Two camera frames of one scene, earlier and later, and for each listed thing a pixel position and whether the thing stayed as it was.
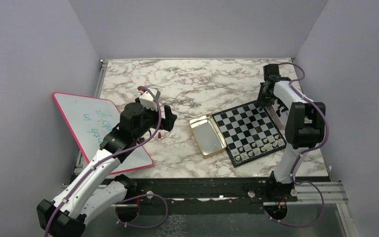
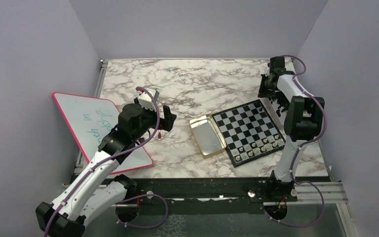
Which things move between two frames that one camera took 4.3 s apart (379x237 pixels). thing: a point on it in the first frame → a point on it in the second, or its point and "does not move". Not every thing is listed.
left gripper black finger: [167, 123] does not move
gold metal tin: [208, 139] does not move
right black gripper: [266, 102] → [262, 93]
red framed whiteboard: [89, 119] does not move
